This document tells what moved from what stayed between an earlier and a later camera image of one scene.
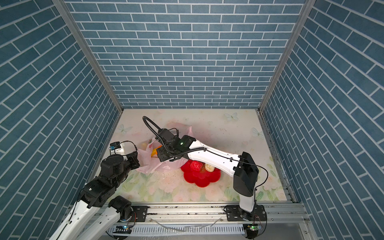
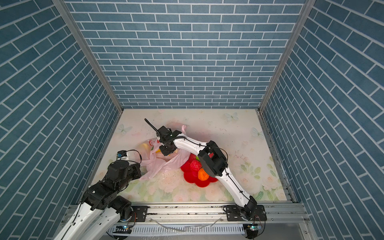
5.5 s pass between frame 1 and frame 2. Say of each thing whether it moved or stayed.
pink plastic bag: moved
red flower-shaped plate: stayed
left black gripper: moved
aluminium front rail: stayed
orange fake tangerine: moved
